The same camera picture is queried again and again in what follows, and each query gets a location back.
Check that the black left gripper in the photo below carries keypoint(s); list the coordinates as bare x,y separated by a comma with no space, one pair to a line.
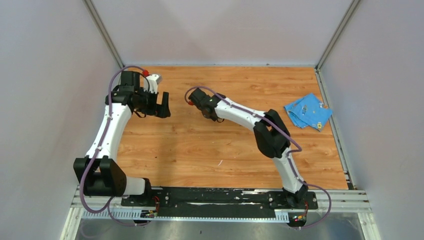
162,110

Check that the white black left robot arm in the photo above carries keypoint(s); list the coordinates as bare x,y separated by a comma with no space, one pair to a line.
98,172

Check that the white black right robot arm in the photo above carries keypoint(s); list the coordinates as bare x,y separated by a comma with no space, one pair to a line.
272,137

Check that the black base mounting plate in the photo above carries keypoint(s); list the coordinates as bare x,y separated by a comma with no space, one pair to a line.
203,202

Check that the blue patterned cloth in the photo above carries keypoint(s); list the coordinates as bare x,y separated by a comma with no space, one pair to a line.
308,111

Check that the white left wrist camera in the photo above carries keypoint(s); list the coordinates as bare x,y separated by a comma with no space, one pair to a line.
151,83

